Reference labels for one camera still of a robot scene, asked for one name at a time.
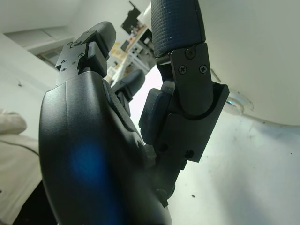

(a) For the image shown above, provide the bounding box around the person in beige jacket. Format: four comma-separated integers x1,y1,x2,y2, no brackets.
0,107,43,225

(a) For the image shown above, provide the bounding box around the cluttered storage shelf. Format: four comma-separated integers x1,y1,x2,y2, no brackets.
109,1,153,85

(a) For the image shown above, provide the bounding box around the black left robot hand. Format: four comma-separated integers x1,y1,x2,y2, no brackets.
38,0,230,225

